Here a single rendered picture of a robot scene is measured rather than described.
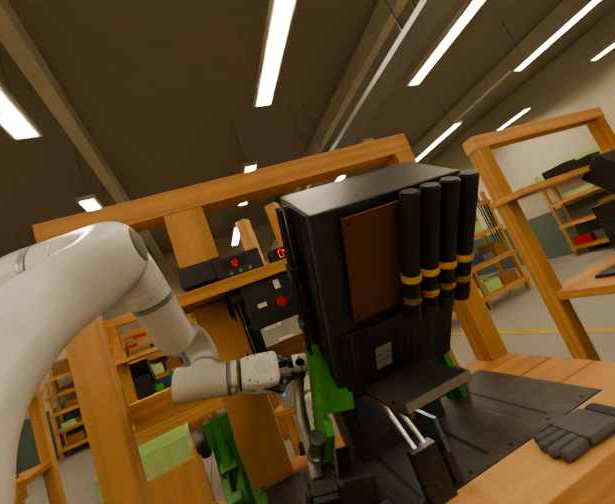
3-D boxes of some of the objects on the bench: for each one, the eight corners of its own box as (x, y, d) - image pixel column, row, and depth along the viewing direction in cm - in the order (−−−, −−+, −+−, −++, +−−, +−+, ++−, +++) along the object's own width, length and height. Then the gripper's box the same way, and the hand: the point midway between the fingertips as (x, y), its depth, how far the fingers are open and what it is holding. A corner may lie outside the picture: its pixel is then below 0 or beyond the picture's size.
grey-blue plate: (466, 481, 66) (438, 415, 68) (459, 486, 65) (431, 419, 67) (439, 463, 75) (415, 405, 77) (432, 467, 74) (408, 409, 76)
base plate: (606, 396, 78) (601, 388, 78) (148, 719, 47) (144, 704, 47) (481, 374, 118) (479, 369, 118) (189, 540, 86) (187, 533, 87)
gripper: (235, 360, 90) (297, 352, 94) (237, 415, 76) (309, 402, 80) (234, 343, 86) (298, 335, 90) (236, 397, 72) (312, 384, 76)
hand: (296, 368), depth 85 cm, fingers closed on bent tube, 3 cm apart
